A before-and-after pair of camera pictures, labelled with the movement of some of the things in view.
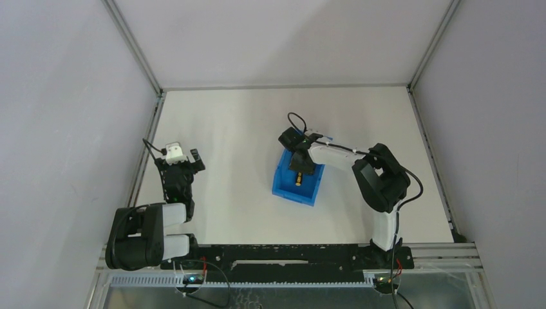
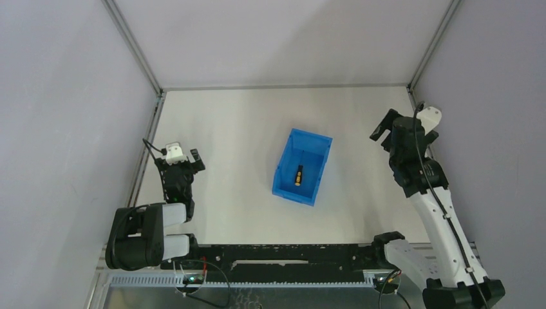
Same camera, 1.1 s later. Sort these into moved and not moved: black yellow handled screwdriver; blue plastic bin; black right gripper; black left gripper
Moved: black right gripper
Not moved: blue plastic bin; black left gripper; black yellow handled screwdriver
